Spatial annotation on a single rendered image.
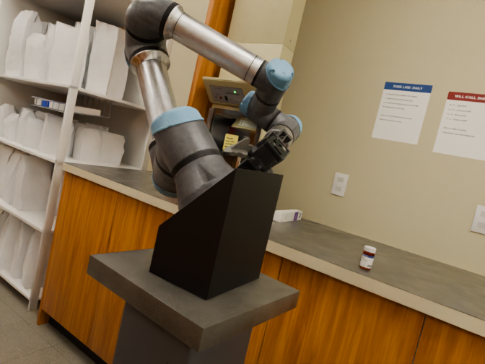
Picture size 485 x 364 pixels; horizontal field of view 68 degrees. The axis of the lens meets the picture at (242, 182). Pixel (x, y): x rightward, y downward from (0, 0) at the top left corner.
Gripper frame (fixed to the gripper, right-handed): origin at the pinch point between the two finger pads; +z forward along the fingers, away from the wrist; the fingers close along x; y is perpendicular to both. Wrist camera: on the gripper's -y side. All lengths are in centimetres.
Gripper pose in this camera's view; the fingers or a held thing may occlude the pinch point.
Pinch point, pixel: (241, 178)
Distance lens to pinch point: 84.3
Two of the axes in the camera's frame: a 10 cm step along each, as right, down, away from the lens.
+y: 6.5, -4.8, -5.9
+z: -4.0, 4.4, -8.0
